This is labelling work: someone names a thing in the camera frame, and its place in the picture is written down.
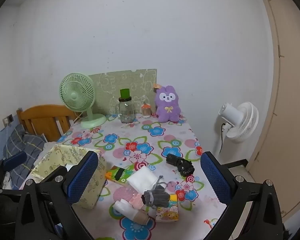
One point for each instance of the glass jar with green lid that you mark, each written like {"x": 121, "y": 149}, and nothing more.
{"x": 126, "y": 112}

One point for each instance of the orange plush tag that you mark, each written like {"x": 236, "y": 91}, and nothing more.
{"x": 156, "y": 87}

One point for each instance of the green patterned board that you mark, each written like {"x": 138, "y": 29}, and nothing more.
{"x": 115, "y": 82}

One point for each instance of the purple plush bunny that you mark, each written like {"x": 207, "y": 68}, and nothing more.
{"x": 167, "y": 110}

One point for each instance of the wooden chair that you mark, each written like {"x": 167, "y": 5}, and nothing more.
{"x": 45, "y": 120}

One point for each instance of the cotton swab container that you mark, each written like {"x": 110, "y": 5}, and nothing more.
{"x": 145, "y": 111}

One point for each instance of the plaid bedding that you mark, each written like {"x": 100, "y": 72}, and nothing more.
{"x": 22, "y": 140}

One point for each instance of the floral tablecloth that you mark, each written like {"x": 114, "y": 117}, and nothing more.
{"x": 150, "y": 142}

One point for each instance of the wall socket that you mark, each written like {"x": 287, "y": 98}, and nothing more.
{"x": 8, "y": 120}

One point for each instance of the white standing fan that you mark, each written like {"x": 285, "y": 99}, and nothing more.
{"x": 245, "y": 122}

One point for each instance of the green desk fan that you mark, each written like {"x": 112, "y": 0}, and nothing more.
{"x": 76, "y": 95}

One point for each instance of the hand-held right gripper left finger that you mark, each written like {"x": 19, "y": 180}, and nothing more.
{"x": 82, "y": 177}

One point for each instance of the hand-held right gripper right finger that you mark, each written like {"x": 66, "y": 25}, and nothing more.
{"x": 215, "y": 180}

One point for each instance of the green tissue packet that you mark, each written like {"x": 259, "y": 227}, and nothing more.
{"x": 112, "y": 173}

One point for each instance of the cartoon printed tissue packet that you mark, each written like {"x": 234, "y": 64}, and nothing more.
{"x": 166, "y": 215}

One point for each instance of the beige door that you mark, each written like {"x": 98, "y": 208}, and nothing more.
{"x": 290, "y": 105}

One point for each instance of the pink socks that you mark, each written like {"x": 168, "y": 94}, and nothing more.
{"x": 136, "y": 201}

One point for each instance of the black plastic bag roll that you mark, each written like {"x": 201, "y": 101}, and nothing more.
{"x": 182, "y": 166}

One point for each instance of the pair of grey knitted gloves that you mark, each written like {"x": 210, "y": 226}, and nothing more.
{"x": 153, "y": 196}

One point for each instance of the yellow fabric storage box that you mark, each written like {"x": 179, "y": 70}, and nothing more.
{"x": 52, "y": 155}

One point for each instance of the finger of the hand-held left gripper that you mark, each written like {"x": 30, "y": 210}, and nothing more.
{"x": 15, "y": 160}

